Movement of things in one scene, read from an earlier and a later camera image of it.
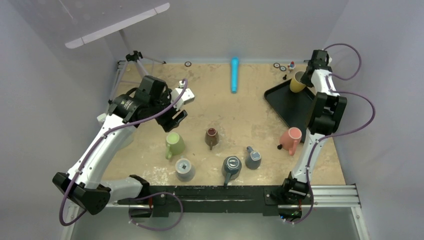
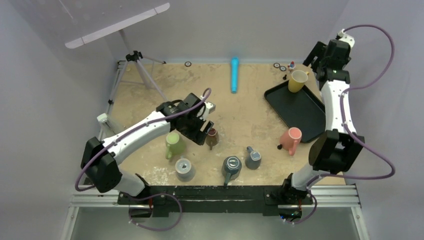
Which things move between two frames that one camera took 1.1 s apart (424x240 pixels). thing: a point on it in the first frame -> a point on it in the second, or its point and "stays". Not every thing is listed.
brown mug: [212, 137] stays
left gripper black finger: [177, 118] -> [201, 140]
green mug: [175, 145] stays
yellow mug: [296, 85] stays
